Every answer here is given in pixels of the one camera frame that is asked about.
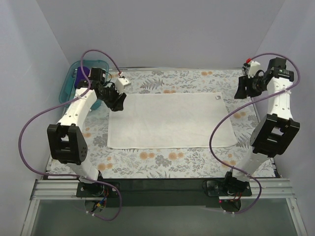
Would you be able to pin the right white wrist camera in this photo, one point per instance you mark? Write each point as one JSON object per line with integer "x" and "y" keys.
{"x": 250, "y": 68}

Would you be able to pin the white towel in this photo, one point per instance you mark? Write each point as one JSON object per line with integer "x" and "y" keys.
{"x": 174, "y": 120}

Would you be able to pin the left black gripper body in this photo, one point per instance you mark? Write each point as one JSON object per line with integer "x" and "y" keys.
{"x": 114, "y": 96}

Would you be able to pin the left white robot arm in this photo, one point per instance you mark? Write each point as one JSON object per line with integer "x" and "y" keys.
{"x": 66, "y": 141}

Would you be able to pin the teal plastic tray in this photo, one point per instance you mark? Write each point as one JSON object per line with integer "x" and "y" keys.
{"x": 68, "y": 91}

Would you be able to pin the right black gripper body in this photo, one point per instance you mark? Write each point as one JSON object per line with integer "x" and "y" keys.
{"x": 246, "y": 85}

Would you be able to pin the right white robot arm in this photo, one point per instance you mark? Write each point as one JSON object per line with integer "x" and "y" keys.
{"x": 277, "y": 129}

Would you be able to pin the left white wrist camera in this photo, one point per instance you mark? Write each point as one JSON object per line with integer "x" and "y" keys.
{"x": 121, "y": 83}

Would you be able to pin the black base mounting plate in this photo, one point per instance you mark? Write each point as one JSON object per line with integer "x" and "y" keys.
{"x": 161, "y": 192}

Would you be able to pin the purple towel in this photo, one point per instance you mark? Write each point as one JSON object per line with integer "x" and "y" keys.
{"x": 80, "y": 76}

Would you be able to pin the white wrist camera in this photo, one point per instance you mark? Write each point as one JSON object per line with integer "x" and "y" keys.
{"x": 121, "y": 83}
{"x": 250, "y": 68}

